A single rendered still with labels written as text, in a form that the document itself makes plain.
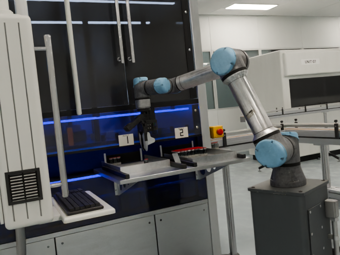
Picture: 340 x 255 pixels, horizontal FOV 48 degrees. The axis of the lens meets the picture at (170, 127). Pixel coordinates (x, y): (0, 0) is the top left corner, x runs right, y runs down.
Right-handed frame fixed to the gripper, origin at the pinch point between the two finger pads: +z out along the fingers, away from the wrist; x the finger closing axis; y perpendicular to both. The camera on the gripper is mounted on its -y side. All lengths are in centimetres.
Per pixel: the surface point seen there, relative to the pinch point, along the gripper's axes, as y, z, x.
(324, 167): 125, 30, 4
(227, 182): 70, 34, 35
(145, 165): -2.3, 7.9, -5.8
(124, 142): -3.2, -3.0, 19.9
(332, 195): 123, 47, -1
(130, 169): -10.2, 8.4, -5.7
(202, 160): 24.4, 8.6, -15.0
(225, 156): 37.7, 8.7, -15.0
